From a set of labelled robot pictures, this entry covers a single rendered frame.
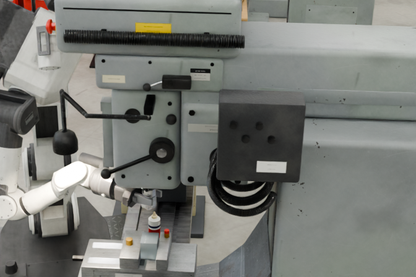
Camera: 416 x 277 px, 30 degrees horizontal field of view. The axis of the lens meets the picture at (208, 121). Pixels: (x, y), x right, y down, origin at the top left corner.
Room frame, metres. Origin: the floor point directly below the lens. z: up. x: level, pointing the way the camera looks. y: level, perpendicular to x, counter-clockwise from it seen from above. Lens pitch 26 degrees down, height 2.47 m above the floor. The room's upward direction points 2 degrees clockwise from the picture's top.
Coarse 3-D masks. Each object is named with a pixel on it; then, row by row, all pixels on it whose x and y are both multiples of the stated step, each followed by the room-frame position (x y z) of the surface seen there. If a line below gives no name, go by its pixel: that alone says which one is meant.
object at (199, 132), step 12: (192, 108) 1.85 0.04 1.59; (204, 108) 1.85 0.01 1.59; (216, 108) 1.85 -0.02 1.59; (192, 120) 1.85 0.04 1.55; (204, 120) 1.85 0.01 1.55; (216, 120) 1.85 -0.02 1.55; (192, 132) 1.85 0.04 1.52; (204, 132) 1.85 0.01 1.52; (216, 132) 1.85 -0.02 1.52; (192, 144) 1.85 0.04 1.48; (204, 144) 1.85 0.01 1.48; (216, 144) 1.85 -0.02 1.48; (192, 156) 1.85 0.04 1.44; (204, 156) 1.85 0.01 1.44; (192, 168) 1.85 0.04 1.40; (204, 168) 1.85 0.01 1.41; (192, 180) 1.85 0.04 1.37; (204, 180) 1.85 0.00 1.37
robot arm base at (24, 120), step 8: (0, 96) 2.19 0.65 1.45; (8, 96) 2.18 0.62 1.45; (16, 96) 2.17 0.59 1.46; (24, 96) 2.17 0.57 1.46; (32, 96) 2.17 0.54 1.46; (24, 104) 2.13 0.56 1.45; (32, 104) 2.16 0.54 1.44; (16, 112) 2.11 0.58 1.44; (24, 112) 2.11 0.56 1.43; (32, 112) 2.16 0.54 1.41; (16, 120) 2.09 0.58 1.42; (24, 120) 2.11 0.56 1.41; (32, 120) 2.15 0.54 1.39; (16, 128) 2.09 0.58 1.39; (24, 128) 2.11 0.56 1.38
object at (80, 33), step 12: (72, 36) 1.81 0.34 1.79; (84, 36) 1.81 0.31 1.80; (96, 36) 1.81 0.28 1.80; (108, 36) 1.81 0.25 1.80; (120, 36) 1.81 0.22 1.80; (132, 36) 1.81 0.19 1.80; (144, 36) 1.81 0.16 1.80; (156, 36) 1.81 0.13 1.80; (168, 36) 1.81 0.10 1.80; (180, 36) 1.81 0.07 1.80; (192, 36) 1.81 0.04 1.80; (204, 36) 1.81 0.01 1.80; (216, 36) 1.81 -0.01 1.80; (228, 36) 1.81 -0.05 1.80; (240, 36) 1.82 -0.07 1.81; (240, 48) 1.81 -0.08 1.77
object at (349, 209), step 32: (320, 128) 1.81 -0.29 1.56; (352, 128) 1.82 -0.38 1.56; (384, 128) 1.82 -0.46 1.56; (320, 160) 1.74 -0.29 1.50; (352, 160) 1.74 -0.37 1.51; (384, 160) 1.74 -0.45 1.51; (288, 192) 1.74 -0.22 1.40; (320, 192) 1.74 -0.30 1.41; (352, 192) 1.74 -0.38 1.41; (384, 192) 1.74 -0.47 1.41; (288, 224) 1.74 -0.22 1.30; (320, 224) 1.74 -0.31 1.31; (352, 224) 1.74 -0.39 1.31; (384, 224) 1.74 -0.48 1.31; (288, 256) 1.74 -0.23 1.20; (320, 256) 1.74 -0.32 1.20; (352, 256) 1.74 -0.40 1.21; (384, 256) 1.74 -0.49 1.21
